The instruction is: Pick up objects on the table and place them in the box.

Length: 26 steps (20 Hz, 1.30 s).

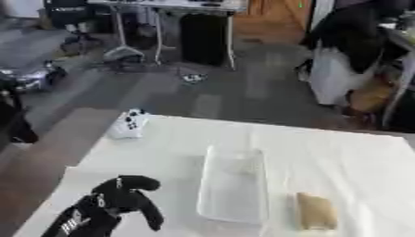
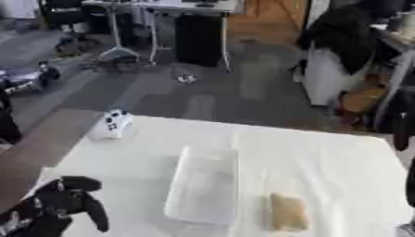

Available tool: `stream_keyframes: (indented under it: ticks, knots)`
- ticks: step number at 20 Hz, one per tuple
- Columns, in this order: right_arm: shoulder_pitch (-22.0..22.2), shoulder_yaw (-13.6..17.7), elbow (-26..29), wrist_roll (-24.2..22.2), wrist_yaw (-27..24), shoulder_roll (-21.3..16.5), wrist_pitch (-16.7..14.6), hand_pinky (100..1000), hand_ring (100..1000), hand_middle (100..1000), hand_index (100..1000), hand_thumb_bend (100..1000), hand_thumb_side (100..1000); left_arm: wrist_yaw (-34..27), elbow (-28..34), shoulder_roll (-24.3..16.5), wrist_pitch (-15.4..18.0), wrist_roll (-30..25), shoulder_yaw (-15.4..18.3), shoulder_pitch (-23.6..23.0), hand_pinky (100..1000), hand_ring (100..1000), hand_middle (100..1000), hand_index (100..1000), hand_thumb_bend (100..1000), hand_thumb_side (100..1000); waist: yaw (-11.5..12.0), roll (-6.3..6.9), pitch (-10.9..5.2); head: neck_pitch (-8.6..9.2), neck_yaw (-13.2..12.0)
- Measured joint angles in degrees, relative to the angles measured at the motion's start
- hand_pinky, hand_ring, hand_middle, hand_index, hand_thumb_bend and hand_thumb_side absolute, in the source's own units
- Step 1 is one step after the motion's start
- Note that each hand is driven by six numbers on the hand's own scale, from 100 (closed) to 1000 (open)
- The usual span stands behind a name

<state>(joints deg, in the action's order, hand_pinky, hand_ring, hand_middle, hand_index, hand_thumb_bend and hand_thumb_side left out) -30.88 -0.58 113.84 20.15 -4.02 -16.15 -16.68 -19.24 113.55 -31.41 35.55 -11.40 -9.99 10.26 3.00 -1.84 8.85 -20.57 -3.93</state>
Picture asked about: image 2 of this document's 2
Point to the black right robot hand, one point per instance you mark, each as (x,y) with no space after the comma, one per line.
(411,182)

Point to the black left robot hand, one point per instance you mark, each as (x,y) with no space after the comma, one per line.
(70,197)

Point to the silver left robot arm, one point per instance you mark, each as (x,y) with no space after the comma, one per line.
(13,220)

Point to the clear white plastic box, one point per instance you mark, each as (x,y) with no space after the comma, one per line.
(204,185)

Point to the white game controller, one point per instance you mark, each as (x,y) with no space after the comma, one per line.
(112,123)

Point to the purple and black device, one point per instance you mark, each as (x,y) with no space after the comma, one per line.
(24,78)

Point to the white cabinet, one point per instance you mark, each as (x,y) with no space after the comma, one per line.
(327,80)

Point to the black jacket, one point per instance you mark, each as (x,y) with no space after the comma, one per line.
(346,34)

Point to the small white floor object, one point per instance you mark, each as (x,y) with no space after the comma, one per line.
(187,79)

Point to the black office chair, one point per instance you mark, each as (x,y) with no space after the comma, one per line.
(67,18)

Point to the black computer tower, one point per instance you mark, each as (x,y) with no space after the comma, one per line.
(199,40)

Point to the white desk with metal legs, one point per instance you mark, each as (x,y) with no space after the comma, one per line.
(173,4)

